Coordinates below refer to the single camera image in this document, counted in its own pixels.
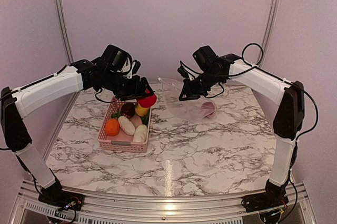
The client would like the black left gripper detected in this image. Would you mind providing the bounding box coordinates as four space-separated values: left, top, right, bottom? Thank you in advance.
102 69 153 101

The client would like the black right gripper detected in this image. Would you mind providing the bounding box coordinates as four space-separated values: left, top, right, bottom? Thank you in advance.
179 69 223 101

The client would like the red toy apple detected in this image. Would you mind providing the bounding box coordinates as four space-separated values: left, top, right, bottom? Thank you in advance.
201 101 217 119
137 94 157 108

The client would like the clear pink zip top bag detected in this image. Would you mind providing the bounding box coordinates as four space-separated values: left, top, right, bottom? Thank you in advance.
158 77 213 123

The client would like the orange toy orange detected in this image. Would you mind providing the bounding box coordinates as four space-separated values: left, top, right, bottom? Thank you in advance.
105 119 120 137

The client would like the pink perforated plastic basket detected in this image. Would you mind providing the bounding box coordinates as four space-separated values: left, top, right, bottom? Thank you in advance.
98 98 152 153

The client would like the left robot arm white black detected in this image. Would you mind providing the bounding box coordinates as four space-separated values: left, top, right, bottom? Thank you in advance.
1 45 154 206

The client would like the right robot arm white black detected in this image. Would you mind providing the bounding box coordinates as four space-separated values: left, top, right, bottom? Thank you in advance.
177 46 305 207

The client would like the yellow toy lemon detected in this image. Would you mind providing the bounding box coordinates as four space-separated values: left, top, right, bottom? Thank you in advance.
135 103 150 117

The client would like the dark maroon toy fruit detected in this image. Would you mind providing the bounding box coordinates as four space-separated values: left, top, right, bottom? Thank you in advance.
120 102 135 119

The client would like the white toy vegetable upper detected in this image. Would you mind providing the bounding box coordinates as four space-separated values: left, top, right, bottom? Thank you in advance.
118 116 136 136

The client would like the white toy vegetable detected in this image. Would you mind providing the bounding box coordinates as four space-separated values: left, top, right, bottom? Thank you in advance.
133 124 147 143
118 116 136 136

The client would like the white toy vegetable lower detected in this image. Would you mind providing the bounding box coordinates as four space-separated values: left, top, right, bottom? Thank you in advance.
133 124 147 143

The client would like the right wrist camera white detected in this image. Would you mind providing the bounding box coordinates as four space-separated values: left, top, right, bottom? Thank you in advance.
177 61 196 80

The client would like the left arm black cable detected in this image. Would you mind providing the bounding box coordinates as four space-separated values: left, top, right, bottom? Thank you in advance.
0 64 116 152

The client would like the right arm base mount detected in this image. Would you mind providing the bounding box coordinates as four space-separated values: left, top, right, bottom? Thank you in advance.
241 179 289 212

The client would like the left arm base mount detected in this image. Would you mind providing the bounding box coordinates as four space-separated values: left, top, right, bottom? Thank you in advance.
38 181 84 211

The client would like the left aluminium frame post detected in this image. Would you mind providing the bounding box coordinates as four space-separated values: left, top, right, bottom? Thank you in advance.
54 0 74 64

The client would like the aluminium frame post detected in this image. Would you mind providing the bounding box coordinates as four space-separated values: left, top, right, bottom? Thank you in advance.
262 0 280 53
54 0 74 64

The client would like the right aluminium frame post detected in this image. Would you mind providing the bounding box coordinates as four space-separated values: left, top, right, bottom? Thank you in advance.
262 0 280 53

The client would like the aluminium front rail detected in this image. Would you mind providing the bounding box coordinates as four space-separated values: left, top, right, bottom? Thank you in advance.
10 179 316 224

